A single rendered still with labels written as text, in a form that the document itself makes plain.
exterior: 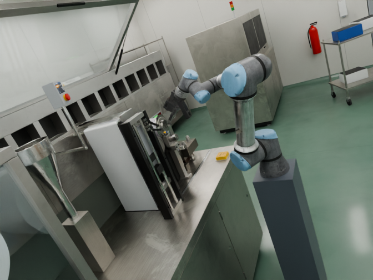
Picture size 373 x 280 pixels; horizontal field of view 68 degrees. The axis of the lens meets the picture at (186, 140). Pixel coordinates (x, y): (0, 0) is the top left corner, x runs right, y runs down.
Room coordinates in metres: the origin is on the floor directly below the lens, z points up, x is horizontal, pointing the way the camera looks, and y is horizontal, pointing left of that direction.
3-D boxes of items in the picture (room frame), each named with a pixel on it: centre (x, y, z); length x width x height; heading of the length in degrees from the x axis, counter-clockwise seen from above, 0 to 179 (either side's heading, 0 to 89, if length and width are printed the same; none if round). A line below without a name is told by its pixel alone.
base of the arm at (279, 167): (1.28, -0.37, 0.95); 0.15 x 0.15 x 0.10
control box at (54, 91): (1.19, 0.41, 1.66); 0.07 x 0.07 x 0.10; 85
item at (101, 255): (1.08, 0.57, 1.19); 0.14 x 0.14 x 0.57
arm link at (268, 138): (1.28, -0.37, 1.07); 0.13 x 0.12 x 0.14; 112
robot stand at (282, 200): (1.28, -0.37, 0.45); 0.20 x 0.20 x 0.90; 57
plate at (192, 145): (1.88, 0.15, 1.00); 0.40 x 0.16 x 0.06; 59
